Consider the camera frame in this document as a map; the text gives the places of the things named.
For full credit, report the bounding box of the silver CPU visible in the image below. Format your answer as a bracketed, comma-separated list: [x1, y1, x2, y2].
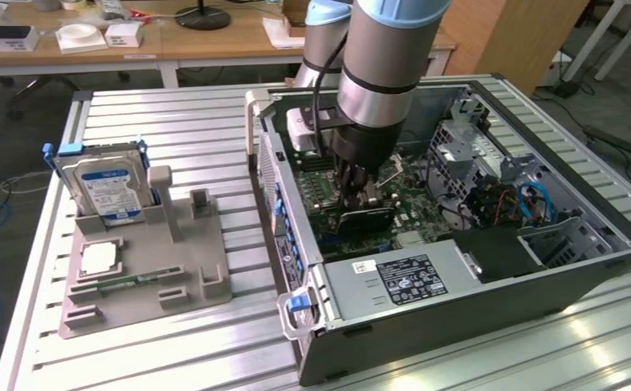
[79, 242, 124, 275]

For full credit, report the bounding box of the green motherboard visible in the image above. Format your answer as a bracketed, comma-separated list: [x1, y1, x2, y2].
[290, 138, 461, 264]

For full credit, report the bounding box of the green graphics card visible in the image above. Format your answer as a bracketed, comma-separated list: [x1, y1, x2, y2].
[335, 205, 397, 236]

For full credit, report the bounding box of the tall metal disk bay cage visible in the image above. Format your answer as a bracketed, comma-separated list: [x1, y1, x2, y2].
[427, 120, 511, 204]

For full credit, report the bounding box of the blue wire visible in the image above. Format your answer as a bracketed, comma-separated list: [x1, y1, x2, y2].
[517, 182, 559, 227]

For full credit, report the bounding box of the low metal disk bay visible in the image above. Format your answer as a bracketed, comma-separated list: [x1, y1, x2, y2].
[517, 214, 617, 270]

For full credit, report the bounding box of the hard disk with blue caddy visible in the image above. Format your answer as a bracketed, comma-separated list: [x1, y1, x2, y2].
[43, 136, 158, 227]

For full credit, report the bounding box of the wooden desk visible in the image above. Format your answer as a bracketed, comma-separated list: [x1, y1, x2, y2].
[160, 0, 458, 89]
[0, 0, 164, 78]

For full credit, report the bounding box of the white table frame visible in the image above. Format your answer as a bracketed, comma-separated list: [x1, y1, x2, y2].
[561, 0, 631, 112]

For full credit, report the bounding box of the black floor box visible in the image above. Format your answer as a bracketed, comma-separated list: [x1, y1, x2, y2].
[549, 80, 581, 99]

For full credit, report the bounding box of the grey parts rack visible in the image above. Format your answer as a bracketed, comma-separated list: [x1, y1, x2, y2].
[56, 165, 236, 341]

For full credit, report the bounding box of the wooden cabinet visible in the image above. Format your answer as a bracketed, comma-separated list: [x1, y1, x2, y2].
[434, 0, 593, 95]

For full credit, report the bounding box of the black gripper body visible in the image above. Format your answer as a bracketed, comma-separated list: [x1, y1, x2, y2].
[330, 120, 403, 172]

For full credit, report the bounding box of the dark chair base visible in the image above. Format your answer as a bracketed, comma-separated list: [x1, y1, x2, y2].
[581, 121, 631, 172]

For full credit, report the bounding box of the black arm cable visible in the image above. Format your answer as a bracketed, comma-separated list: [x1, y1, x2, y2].
[312, 24, 353, 158]

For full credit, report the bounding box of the white paper stack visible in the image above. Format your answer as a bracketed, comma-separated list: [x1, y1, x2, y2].
[262, 15, 308, 51]

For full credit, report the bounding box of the grey packet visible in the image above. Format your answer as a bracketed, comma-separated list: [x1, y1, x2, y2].
[99, 0, 132, 21]

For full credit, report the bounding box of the red wire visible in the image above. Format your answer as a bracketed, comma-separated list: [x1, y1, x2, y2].
[498, 187, 514, 224]

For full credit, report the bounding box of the green RAM stick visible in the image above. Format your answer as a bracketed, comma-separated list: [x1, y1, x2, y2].
[92, 271, 182, 291]

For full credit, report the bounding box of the white labelled box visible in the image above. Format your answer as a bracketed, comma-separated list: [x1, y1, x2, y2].
[104, 22, 146, 49]

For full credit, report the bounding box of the grey power supply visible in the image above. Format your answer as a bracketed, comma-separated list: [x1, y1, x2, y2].
[323, 238, 485, 321]

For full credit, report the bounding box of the metal socket cover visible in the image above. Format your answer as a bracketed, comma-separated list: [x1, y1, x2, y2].
[377, 152, 406, 188]

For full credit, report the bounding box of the brown cardboard box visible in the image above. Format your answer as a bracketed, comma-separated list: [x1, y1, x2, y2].
[282, 0, 310, 28]

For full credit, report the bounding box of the black and white box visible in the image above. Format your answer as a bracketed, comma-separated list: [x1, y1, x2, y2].
[0, 24, 40, 53]

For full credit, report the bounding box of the black round lamp base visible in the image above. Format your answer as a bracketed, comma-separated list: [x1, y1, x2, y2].
[175, 0, 232, 32]

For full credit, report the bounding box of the black open PC case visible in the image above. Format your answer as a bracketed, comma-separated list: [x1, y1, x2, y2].
[244, 72, 631, 387]

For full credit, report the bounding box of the white square dish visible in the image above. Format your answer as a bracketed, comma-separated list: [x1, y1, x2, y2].
[55, 23, 108, 55]

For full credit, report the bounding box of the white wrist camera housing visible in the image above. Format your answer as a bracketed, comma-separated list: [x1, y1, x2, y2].
[286, 108, 330, 152]

